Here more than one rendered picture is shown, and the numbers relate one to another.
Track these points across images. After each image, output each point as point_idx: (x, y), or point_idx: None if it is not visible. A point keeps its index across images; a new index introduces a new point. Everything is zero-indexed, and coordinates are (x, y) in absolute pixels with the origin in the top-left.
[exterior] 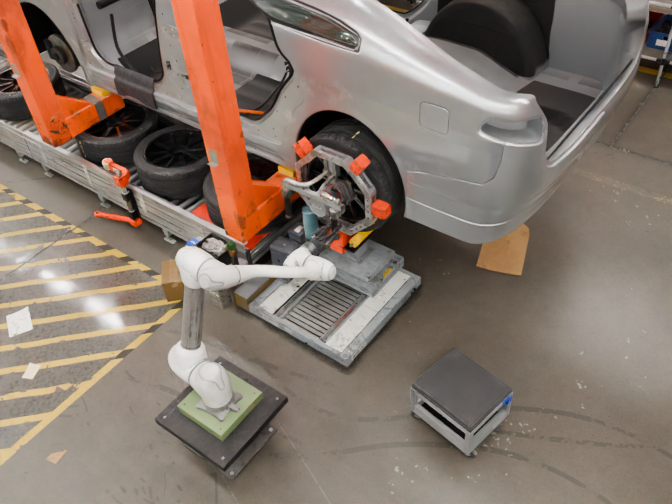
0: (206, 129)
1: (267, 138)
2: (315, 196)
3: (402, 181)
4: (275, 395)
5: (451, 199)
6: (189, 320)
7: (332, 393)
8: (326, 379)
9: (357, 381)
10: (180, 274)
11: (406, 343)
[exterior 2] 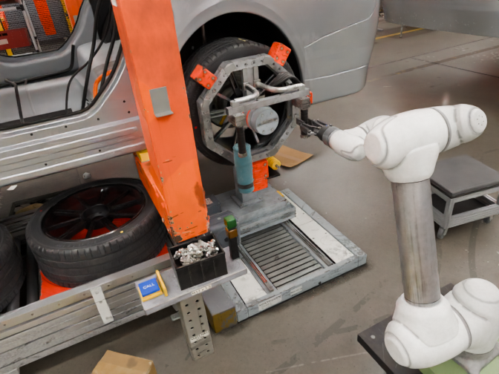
0: (146, 49)
1: (117, 122)
2: (278, 96)
3: (300, 64)
4: (446, 292)
5: (345, 52)
6: (434, 242)
7: (396, 283)
8: (374, 283)
9: (385, 262)
10: (412, 165)
11: (350, 221)
